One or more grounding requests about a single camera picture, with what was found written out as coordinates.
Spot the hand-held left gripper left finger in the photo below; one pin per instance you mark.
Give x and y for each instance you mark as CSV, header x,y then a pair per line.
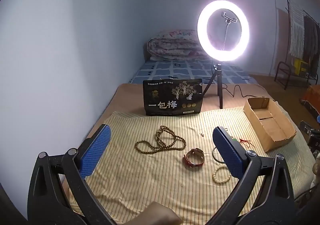
x,y
100,144

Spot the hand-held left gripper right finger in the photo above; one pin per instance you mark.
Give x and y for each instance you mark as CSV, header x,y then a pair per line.
x,y
228,152

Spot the dark thin bangle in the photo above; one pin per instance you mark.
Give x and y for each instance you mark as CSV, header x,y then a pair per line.
x,y
213,153

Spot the brown cardboard box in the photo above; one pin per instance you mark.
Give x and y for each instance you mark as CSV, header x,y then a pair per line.
x,y
272,124

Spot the orange covered low table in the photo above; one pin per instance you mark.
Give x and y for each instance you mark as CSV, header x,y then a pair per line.
x,y
312,99

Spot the yellow striped cloth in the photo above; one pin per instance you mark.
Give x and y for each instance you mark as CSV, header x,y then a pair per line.
x,y
150,177

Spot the black tripod stand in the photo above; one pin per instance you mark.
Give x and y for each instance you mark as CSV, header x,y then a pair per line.
x,y
220,84

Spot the yellow crate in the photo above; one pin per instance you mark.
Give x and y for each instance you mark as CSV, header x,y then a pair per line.
x,y
301,66

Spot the black printed snack bag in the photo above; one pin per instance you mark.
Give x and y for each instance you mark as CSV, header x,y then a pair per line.
x,y
172,97

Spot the dark hanging clothes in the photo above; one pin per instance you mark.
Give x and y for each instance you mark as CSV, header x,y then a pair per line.
x,y
311,39

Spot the pale door panel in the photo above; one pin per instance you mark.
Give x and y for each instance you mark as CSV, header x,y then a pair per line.
x,y
282,39

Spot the striped hanging towel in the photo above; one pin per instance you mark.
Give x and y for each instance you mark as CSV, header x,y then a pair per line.
x,y
297,29

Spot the folded floral quilt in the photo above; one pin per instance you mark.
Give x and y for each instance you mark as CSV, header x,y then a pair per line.
x,y
172,46

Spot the black clothes rack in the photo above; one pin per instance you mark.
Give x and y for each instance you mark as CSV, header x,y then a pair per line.
x,y
288,9

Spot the black phone clamp holder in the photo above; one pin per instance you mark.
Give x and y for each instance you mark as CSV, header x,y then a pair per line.
x,y
228,19

